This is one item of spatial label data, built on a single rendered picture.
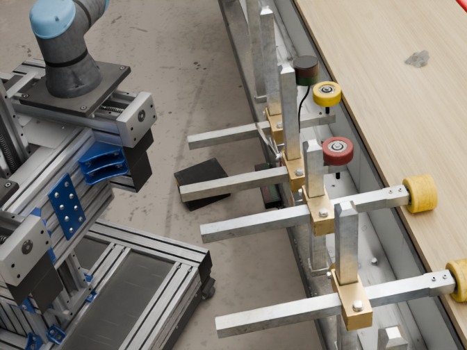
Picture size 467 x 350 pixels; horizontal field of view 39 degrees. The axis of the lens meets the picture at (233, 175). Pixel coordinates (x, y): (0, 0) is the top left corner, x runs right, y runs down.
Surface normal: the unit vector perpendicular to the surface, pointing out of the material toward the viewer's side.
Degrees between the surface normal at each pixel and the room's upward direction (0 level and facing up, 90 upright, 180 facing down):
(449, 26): 0
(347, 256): 90
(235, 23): 0
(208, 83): 0
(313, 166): 90
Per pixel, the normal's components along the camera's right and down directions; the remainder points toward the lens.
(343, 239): 0.15, 0.65
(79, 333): -0.12, -0.74
